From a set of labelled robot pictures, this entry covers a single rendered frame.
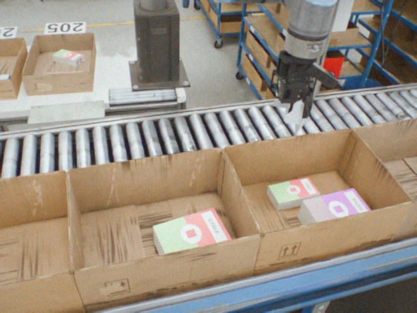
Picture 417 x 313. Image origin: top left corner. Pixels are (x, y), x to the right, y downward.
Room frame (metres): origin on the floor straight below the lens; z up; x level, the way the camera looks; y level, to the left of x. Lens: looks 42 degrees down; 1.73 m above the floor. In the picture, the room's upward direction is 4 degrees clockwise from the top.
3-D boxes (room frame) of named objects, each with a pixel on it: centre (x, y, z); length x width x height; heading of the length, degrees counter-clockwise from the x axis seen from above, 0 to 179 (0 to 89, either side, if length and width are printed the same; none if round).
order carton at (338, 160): (0.72, -0.26, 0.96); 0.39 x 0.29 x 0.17; 109
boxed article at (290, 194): (0.78, -0.24, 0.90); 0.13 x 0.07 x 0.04; 111
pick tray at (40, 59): (1.61, 0.71, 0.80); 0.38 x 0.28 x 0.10; 13
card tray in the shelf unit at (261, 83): (2.74, -0.41, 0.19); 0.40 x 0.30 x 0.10; 17
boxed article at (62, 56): (1.69, 0.71, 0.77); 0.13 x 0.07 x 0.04; 71
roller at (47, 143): (0.93, 0.56, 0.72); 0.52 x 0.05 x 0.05; 19
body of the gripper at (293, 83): (0.84, -0.19, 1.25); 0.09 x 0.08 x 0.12; 109
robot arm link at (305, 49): (0.84, -0.19, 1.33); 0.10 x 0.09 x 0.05; 19
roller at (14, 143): (0.89, 0.68, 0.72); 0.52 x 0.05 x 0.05; 19
